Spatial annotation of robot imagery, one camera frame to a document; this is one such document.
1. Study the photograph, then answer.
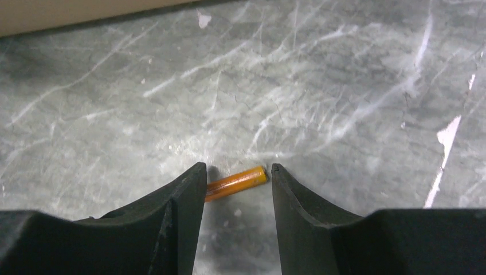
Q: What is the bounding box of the orange battery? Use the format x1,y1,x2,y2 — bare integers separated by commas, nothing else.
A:
205,166,268,202

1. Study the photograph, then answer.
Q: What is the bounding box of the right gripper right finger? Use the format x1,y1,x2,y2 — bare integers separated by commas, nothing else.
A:
272,163,485,274

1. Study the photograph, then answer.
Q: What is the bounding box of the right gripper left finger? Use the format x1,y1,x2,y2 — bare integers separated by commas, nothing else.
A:
1,162,207,274

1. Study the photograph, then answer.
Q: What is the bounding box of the tan plastic toolbox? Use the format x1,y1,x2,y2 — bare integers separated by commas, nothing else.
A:
1,0,189,37

